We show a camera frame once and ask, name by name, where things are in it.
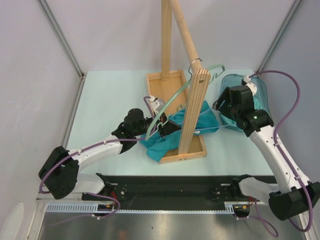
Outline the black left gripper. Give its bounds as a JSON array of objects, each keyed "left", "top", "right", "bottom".
[{"left": 133, "top": 110, "right": 181, "bottom": 138}]

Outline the dark teal t shirt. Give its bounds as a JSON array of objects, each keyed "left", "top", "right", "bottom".
[{"left": 140, "top": 100, "right": 209, "bottom": 162}]

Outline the pale green plastic hanger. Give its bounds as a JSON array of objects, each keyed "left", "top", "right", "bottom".
[{"left": 144, "top": 57, "right": 226, "bottom": 141}]

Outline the light blue wire hanger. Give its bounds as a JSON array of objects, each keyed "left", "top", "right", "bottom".
[{"left": 169, "top": 102, "right": 236, "bottom": 135}]

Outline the light teal t shirt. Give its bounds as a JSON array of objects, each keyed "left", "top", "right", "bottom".
[{"left": 253, "top": 97, "right": 264, "bottom": 110}]

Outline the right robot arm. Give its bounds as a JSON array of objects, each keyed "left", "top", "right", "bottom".
[{"left": 213, "top": 85, "right": 320, "bottom": 221}]

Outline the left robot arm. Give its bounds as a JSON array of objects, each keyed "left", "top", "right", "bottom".
[{"left": 38, "top": 108, "right": 153, "bottom": 200}]

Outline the wooden clothes rack stand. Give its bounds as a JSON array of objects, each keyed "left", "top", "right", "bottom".
[{"left": 146, "top": 0, "right": 211, "bottom": 164}]

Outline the translucent teal plastic bin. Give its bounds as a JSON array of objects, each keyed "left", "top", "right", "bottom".
[{"left": 213, "top": 74, "right": 272, "bottom": 135}]

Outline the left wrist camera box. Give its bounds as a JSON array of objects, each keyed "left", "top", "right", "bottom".
[{"left": 149, "top": 95, "right": 165, "bottom": 114}]

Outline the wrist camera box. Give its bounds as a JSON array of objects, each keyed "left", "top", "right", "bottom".
[
  {"left": 241, "top": 75, "right": 258, "bottom": 96},
  {"left": 149, "top": 95, "right": 165, "bottom": 114}
]

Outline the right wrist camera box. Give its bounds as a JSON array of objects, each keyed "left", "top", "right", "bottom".
[{"left": 241, "top": 75, "right": 258, "bottom": 96}]

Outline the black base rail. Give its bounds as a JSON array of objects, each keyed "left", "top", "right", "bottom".
[{"left": 81, "top": 175, "right": 254, "bottom": 205}]

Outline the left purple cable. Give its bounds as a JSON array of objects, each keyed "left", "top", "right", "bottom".
[{"left": 39, "top": 96, "right": 123, "bottom": 222}]

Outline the purple cable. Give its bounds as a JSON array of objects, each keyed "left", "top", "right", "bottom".
[
  {"left": 234, "top": 70, "right": 315, "bottom": 238},
  {"left": 39, "top": 96, "right": 123, "bottom": 222}
]

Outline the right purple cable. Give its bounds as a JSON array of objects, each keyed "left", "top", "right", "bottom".
[{"left": 234, "top": 70, "right": 315, "bottom": 238}]

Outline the white slotted cable duct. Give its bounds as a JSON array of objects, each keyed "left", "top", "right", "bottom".
[{"left": 45, "top": 201, "right": 250, "bottom": 214}]

